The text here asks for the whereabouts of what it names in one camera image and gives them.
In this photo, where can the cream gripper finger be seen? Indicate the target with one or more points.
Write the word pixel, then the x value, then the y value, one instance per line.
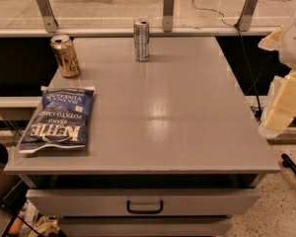
pixel 272 41
pixel 280 109

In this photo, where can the silver blue redbull can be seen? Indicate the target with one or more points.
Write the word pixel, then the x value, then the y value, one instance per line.
pixel 141 40

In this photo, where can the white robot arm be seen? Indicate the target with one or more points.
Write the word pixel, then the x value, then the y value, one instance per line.
pixel 287 50

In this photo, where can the gold soda can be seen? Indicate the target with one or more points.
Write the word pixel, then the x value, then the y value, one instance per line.
pixel 65 55

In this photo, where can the black floor stand leg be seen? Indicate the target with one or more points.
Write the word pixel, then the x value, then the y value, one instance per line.
pixel 287 162

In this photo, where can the grey upper drawer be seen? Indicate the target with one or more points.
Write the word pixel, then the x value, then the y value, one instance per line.
pixel 177 202

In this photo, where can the grey drawer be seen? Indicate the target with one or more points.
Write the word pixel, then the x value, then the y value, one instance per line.
pixel 145 227
pixel 177 202

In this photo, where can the grey lower drawer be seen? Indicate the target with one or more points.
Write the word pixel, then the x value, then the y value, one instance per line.
pixel 145 227

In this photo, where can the blue kettle chips bag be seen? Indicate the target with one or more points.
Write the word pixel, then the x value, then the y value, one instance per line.
pixel 61 122

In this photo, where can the snack bag under table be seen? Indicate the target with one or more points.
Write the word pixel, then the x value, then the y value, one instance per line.
pixel 46 226

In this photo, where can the right metal bracket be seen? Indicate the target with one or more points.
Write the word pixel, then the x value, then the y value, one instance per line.
pixel 245 20

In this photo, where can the metal bracket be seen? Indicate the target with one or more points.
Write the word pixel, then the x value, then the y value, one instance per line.
pixel 168 13
pixel 49 21
pixel 245 20

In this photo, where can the middle metal bracket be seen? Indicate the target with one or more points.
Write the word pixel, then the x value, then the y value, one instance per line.
pixel 168 13

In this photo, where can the black drawer handle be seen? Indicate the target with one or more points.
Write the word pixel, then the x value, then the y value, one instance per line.
pixel 144 208

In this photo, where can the left metal bracket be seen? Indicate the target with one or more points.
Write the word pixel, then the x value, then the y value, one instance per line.
pixel 49 21

